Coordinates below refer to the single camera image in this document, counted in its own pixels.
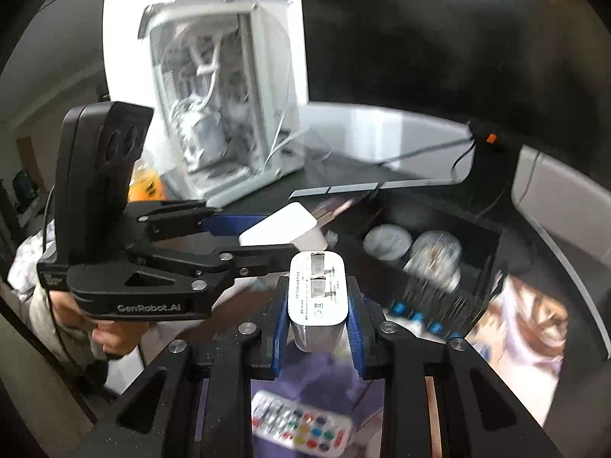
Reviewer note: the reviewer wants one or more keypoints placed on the printed desk mat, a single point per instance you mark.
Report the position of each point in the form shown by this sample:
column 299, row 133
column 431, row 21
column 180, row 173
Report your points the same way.
column 525, row 334

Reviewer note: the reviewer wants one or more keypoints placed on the white computer case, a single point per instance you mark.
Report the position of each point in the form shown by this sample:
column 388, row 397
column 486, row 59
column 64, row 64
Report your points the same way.
column 215, row 105

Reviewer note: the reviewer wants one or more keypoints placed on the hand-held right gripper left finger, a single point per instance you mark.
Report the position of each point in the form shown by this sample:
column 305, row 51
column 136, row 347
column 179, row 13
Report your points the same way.
column 280, row 348

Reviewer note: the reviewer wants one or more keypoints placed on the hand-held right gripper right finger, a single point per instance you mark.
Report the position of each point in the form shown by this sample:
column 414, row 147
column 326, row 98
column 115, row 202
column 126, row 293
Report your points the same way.
column 357, row 343

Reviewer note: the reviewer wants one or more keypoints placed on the glass jar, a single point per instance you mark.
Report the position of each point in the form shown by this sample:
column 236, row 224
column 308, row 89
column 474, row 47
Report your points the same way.
column 437, row 255

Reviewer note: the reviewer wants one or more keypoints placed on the curved black monitor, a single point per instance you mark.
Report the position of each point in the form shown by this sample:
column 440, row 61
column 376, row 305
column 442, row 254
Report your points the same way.
column 429, row 33

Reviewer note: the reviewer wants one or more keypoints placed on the black cardboard box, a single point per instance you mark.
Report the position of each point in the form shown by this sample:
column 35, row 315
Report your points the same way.
column 444, row 305

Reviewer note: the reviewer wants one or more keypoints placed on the orange drink bottle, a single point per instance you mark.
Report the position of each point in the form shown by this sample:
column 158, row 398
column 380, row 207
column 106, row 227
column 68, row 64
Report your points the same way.
column 145, row 181

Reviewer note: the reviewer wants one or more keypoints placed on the person's left hand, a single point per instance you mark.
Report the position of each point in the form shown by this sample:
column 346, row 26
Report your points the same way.
column 117, row 338

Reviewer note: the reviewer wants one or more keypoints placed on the white patterned cloth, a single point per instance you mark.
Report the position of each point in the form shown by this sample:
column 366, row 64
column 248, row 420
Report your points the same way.
column 24, row 267

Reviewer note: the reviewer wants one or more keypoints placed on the white charger plug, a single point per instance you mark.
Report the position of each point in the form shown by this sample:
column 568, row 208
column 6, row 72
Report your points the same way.
column 286, row 231

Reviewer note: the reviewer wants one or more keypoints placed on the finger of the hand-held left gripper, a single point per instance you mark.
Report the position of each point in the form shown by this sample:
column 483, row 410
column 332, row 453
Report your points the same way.
column 257, row 260
column 229, row 225

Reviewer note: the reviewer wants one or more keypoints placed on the round grey container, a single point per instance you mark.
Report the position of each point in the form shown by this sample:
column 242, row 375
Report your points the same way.
column 386, row 241

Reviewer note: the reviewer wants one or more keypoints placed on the white remote control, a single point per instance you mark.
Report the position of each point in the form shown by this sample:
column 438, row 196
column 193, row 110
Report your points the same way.
column 296, row 424

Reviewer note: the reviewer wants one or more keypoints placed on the person's left forearm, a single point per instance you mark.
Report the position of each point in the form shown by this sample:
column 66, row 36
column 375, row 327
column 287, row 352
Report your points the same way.
column 45, row 319

